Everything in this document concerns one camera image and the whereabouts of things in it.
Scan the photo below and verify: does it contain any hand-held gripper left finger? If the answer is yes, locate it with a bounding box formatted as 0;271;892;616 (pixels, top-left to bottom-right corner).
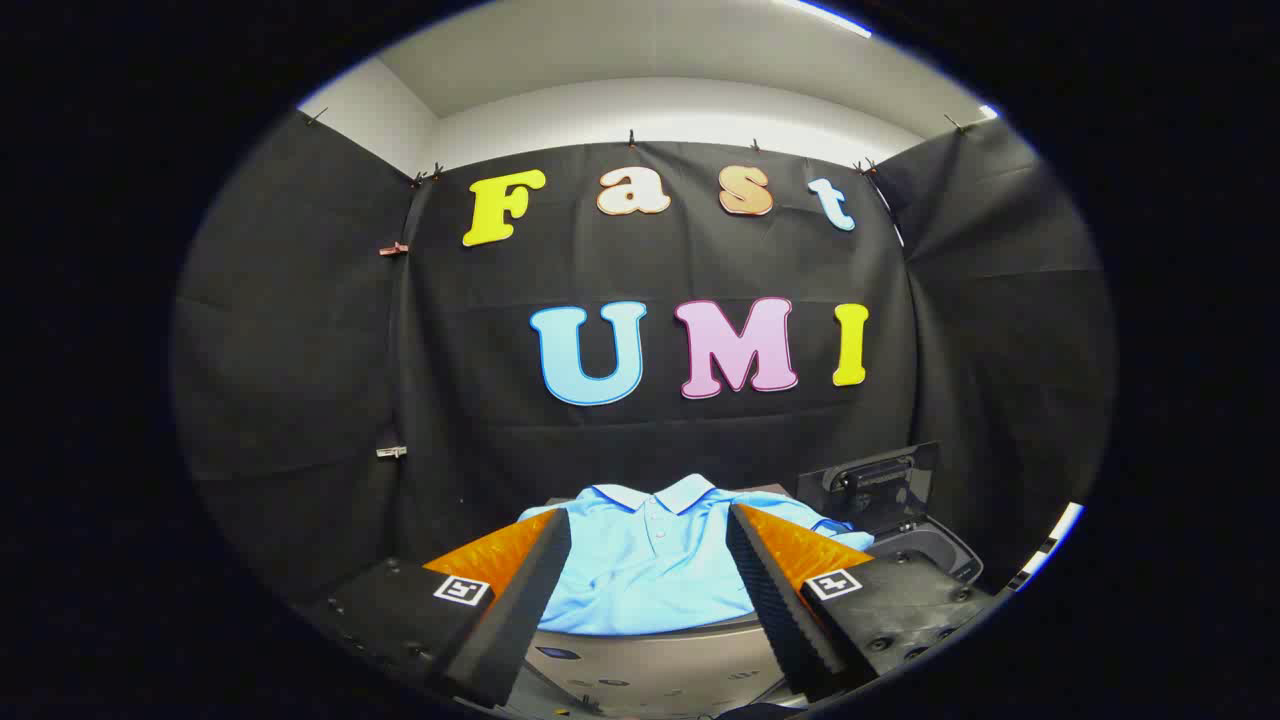
300;508;573;709

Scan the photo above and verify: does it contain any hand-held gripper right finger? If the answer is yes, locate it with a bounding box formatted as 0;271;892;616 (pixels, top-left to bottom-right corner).
726;502;1001;703

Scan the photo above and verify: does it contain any light blue polo shirt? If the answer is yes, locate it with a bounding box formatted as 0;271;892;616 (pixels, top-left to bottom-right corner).
518;474;876;637

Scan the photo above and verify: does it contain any grey washing machine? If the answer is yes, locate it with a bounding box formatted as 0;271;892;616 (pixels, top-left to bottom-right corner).
865;515;986;587

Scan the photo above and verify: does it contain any black backdrop cloth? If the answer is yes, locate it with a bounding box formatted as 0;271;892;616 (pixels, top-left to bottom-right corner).
170;105;1116;623

